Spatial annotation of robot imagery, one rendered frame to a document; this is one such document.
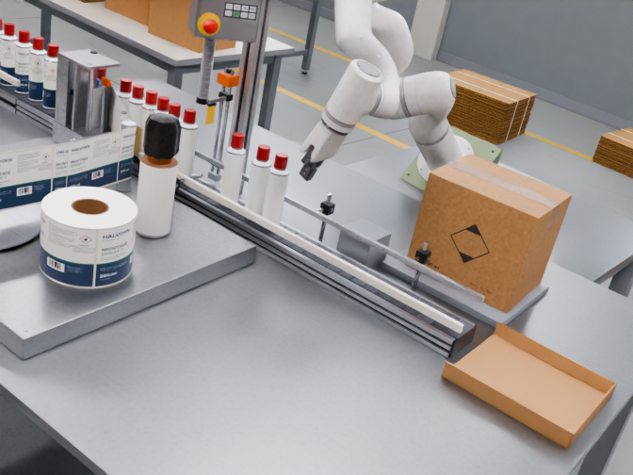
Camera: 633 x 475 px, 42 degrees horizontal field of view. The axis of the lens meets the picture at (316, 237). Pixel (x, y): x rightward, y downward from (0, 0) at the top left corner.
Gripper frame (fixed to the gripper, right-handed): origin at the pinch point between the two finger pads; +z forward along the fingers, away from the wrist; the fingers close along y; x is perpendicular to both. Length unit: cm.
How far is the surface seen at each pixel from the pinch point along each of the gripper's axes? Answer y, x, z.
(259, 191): 1.7, -8.3, 14.2
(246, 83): -12.3, -35.6, 2.2
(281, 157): 1.5, -7.7, 1.9
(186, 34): -121, -148, 77
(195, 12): 0, -51, -11
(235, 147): 1.9, -20.8, 9.7
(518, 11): -553, -165, 100
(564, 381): -9, 78, -2
